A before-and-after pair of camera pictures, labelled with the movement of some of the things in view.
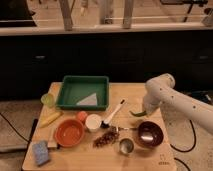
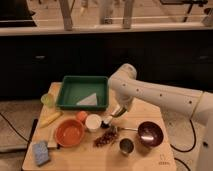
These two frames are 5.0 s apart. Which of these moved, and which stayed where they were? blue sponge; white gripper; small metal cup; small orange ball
Moved: white gripper
Stayed: blue sponge; small orange ball; small metal cup
